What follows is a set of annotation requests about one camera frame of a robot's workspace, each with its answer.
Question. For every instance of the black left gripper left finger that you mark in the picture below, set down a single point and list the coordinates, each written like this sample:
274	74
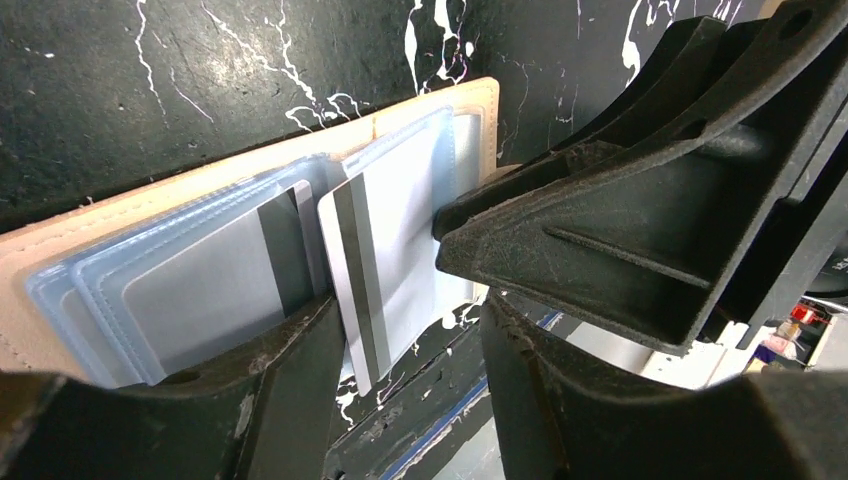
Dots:
262	410

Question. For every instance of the grey card black stripe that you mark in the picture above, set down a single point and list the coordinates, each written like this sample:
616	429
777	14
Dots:
220	279

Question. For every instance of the white card black stripe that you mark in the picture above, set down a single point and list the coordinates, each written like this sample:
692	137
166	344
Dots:
377	226

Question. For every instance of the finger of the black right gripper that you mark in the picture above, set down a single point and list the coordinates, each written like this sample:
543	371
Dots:
714	187

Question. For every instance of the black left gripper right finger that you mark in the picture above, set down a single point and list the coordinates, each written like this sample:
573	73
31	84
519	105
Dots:
562	413

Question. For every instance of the beige leather card holder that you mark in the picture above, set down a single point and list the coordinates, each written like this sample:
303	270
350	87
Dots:
54	315

